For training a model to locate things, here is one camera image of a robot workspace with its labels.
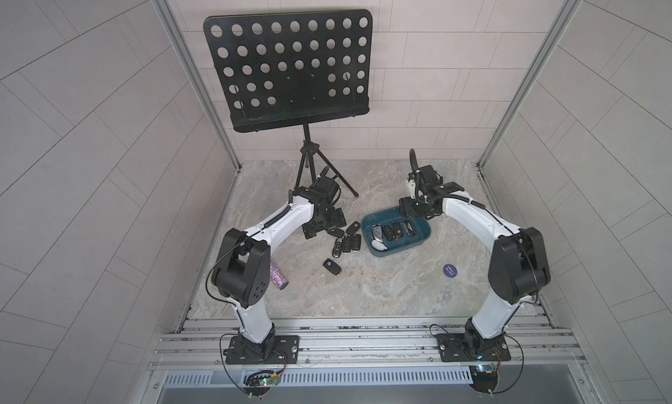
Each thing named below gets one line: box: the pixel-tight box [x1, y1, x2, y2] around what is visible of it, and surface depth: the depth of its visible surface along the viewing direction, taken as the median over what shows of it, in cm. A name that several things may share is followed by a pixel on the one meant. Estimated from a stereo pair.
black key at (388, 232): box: [382, 224, 396, 241], surface depth 96 cm
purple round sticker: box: [442, 263, 458, 279], surface depth 88 cm
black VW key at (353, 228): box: [345, 220, 361, 237], surface depth 96 cm
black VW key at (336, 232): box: [327, 227, 345, 238], surface depth 96 cm
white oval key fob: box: [371, 239, 388, 251], surface depth 93 cm
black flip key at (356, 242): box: [351, 234, 362, 251], surface depth 93 cm
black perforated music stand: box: [203, 9, 374, 198], surface depth 64 cm
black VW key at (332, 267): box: [322, 257, 343, 276], surface depth 88 cm
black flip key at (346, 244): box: [341, 235, 352, 253], surface depth 93 cm
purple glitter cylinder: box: [269, 263, 289, 291], surface depth 83 cm
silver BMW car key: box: [371, 222, 384, 243], surface depth 96 cm
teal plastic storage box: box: [360, 206, 433, 258], surface depth 96 cm
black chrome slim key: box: [331, 236, 343, 259], surface depth 92 cm
